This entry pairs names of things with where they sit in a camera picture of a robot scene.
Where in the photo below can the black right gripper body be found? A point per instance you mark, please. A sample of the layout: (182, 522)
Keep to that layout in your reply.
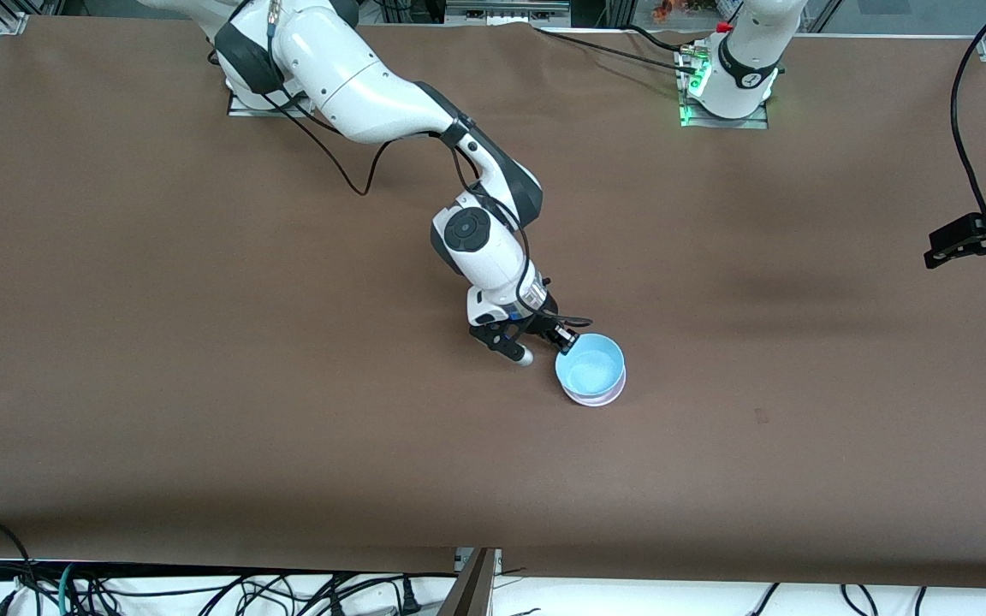
(545, 311)

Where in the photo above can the light blue bowl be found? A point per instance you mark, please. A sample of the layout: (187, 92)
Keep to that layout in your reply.
(591, 368)

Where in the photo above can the pink bowl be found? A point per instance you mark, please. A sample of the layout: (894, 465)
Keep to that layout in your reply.
(596, 399)

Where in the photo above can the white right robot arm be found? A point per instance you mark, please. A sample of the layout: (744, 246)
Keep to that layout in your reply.
(356, 77)

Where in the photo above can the brown table cover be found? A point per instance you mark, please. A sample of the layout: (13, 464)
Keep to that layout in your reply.
(459, 428)

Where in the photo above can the black power plug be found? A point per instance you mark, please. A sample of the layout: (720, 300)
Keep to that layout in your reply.
(408, 599)

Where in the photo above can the grey metal box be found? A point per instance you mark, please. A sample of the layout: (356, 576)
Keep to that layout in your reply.
(506, 13)

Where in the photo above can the orange background object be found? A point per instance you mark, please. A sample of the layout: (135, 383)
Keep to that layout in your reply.
(673, 8)

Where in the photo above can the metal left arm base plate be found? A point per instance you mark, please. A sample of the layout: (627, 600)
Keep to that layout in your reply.
(758, 124)

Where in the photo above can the aluminium frame post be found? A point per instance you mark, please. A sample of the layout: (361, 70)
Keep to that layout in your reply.
(476, 590)

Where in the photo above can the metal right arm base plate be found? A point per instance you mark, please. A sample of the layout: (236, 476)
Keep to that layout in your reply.
(240, 109)

